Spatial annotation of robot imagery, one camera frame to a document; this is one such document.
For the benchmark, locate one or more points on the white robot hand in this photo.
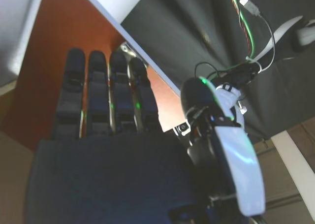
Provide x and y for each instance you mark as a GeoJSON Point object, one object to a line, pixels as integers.
{"type": "Point", "coordinates": [110, 179]}

